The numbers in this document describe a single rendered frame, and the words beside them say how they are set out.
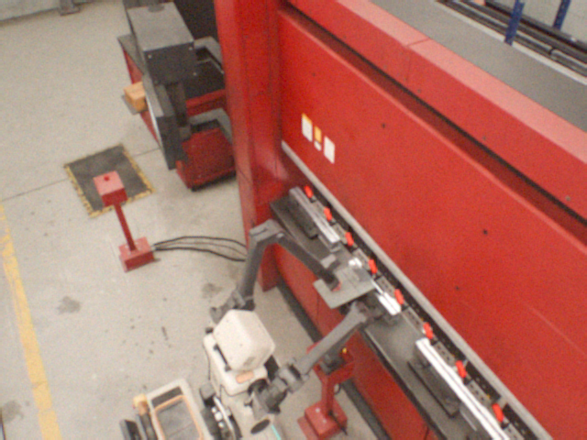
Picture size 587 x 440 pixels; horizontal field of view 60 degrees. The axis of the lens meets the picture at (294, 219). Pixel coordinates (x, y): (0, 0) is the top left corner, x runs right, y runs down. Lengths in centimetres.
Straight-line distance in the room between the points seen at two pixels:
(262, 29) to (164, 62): 50
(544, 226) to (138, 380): 275
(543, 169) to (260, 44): 157
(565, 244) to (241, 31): 168
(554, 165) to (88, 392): 305
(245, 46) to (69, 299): 243
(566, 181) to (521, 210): 21
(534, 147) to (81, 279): 349
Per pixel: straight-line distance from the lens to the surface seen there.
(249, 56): 260
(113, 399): 360
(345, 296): 256
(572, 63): 376
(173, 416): 243
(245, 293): 219
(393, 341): 260
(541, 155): 145
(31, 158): 563
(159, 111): 278
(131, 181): 492
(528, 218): 159
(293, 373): 203
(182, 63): 265
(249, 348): 197
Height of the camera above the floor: 307
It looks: 45 degrees down
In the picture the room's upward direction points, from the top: 2 degrees counter-clockwise
